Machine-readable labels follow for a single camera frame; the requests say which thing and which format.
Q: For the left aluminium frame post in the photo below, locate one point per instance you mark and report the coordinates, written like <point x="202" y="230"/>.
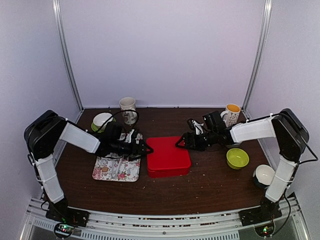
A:
<point x="65" y="53"/>

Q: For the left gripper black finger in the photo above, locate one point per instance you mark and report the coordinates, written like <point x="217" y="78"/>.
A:
<point x="145" y="148"/>
<point x="133" y="157"/>

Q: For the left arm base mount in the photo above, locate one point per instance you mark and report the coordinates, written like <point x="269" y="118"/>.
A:
<point x="68" y="219"/>

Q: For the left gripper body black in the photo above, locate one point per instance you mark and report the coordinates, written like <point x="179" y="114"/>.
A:
<point x="125" y="151"/>

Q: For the light blue bowl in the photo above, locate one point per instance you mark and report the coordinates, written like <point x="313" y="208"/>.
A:
<point x="234" y="145"/>

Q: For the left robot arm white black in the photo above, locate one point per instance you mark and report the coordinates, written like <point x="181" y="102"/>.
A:
<point x="44" y="135"/>

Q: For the floral rectangular tray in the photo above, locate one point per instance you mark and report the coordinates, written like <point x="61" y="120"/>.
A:
<point x="129" y="171"/>

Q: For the aluminium frame post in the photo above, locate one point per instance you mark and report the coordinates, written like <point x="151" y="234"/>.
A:
<point x="65" y="53"/>
<point x="264" y="31"/>

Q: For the metal tongs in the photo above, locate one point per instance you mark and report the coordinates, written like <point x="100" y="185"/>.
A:
<point x="116" y="168"/>

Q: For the red box base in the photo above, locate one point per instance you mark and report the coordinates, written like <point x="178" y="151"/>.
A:
<point x="168" y="172"/>

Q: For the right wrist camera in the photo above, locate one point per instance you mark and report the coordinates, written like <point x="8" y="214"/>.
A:
<point x="196" y="126"/>

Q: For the floral cream mug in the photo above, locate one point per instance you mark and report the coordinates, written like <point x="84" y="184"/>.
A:
<point x="128" y="108"/>

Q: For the red box lid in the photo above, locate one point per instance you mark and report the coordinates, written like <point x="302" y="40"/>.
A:
<point x="166" y="156"/>

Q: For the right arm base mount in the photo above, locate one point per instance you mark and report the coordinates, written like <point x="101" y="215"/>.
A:
<point x="262" y="218"/>

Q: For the right aluminium frame post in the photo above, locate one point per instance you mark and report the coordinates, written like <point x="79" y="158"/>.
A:
<point x="264" y="31"/>

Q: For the lime green bowl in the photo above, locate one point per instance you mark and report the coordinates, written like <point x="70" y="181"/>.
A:
<point x="237" y="158"/>

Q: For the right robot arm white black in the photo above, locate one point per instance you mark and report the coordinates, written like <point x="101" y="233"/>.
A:
<point x="282" y="136"/>

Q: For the white mug orange inside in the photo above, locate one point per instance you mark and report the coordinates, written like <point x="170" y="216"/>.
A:
<point x="231" y="114"/>

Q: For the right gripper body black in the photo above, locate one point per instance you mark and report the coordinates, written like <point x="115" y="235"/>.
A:
<point x="201" y="144"/>

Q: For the dark blue white bowl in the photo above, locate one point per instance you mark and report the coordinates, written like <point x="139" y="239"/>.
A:
<point x="263" y="176"/>

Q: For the green saucer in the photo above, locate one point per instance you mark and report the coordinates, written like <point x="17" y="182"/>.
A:
<point x="97" y="123"/>

